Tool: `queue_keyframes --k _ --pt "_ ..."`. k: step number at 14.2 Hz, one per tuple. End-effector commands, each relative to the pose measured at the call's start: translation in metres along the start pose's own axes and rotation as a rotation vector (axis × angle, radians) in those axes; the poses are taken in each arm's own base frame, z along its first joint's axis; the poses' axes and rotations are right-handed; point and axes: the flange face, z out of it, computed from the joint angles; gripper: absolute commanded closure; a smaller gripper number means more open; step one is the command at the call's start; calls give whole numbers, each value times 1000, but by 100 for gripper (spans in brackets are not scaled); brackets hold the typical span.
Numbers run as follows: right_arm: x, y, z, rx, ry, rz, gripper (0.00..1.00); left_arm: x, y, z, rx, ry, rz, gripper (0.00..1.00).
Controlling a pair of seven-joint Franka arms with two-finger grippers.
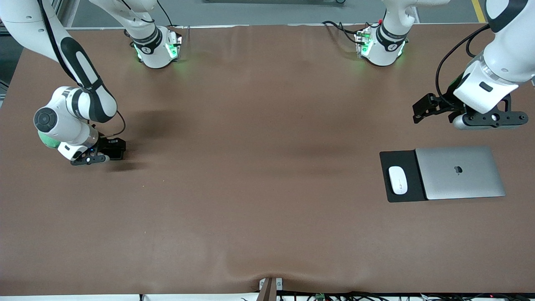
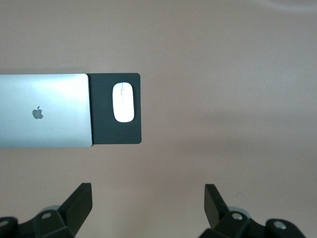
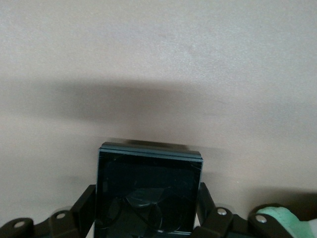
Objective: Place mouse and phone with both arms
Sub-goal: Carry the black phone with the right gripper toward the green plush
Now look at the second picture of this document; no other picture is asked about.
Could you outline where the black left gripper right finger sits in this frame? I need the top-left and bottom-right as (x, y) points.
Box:
(199, 183), (267, 238)

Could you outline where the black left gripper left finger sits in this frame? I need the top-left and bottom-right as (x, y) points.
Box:
(18, 182), (93, 238)

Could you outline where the white computer mouse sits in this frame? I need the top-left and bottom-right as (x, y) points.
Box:
(112, 82), (135, 123)

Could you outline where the black mouse pad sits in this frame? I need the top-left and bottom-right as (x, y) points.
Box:
(87, 72), (142, 146)

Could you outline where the silver closed laptop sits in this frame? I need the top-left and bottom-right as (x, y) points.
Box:
(0, 73), (93, 149)

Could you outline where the brown table cover mat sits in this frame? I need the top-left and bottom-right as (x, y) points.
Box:
(0, 0), (317, 238)

